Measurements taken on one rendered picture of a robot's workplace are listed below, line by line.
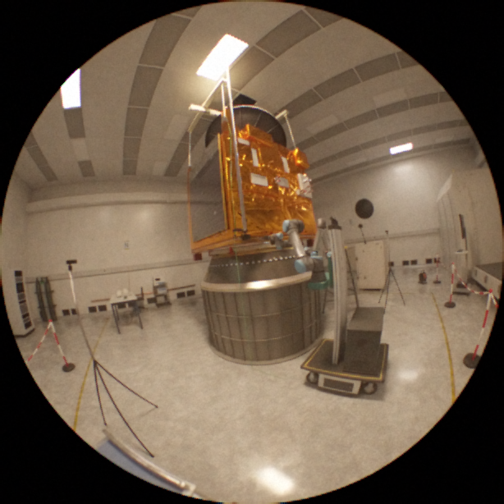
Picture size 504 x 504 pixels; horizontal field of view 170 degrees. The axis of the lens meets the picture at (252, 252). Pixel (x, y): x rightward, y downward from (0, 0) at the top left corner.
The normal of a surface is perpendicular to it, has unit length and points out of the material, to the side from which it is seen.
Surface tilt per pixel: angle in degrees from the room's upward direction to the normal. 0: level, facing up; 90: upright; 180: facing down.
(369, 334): 90
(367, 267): 90
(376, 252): 90
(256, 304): 90
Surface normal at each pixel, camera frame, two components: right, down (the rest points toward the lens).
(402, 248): -0.77, 0.09
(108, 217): 0.63, -0.08
